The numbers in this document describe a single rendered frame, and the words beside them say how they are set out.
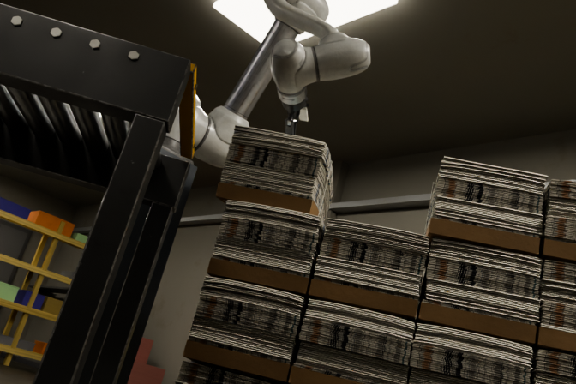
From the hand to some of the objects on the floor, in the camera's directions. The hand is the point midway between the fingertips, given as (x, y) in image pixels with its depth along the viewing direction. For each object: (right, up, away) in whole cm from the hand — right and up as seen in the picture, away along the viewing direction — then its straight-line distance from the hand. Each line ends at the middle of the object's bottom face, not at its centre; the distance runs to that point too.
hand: (298, 134), depth 206 cm
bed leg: (-42, -65, -130) cm, 152 cm away
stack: (+18, -112, -54) cm, 125 cm away
